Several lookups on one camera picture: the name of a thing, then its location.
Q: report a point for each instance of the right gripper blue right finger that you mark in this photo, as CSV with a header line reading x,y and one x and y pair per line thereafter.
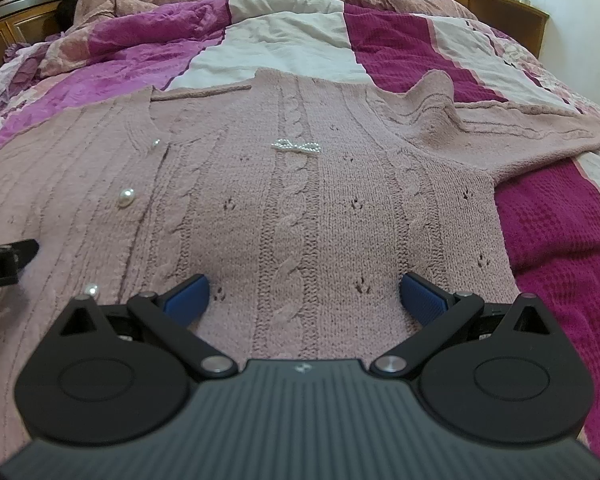
x,y
442,316

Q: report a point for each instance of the magenta pink white patchwork blanket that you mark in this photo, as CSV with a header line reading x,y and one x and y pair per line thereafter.
x,y
204,44

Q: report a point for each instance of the pink cable-knit cardigan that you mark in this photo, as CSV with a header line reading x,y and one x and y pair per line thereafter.
x,y
302,201

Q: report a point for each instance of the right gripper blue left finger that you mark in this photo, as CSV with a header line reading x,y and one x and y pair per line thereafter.
x,y
167,317

